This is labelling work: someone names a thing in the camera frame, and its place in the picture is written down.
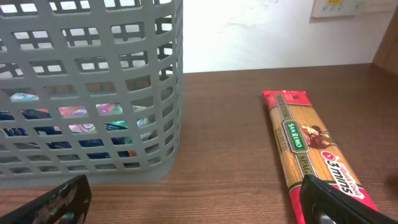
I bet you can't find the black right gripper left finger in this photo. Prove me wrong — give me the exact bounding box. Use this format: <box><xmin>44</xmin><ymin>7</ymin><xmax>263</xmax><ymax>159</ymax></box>
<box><xmin>1</xmin><ymin>175</ymin><xmax>92</xmax><ymax>224</ymax></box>

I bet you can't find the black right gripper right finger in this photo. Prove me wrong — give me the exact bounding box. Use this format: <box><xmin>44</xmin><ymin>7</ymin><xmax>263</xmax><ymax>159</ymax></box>
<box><xmin>299</xmin><ymin>175</ymin><xmax>397</xmax><ymax>224</ymax></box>

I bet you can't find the red spaghetti packet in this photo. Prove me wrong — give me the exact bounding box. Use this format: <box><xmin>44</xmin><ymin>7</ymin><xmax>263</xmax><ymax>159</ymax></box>
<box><xmin>262</xmin><ymin>90</ymin><xmax>376</xmax><ymax>224</ymax></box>

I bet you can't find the blue tissue multipack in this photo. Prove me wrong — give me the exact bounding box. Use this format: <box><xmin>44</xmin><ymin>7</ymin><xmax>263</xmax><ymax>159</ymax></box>
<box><xmin>1</xmin><ymin>93</ymin><xmax>150</xmax><ymax>159</ymax></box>

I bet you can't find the grey plastic slotted basket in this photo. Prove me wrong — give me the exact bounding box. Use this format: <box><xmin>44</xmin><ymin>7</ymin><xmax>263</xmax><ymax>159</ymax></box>
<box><xmin>1</xmin><ymin>0</ymin><xmax>183</xmax><ymax>189</ymax></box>

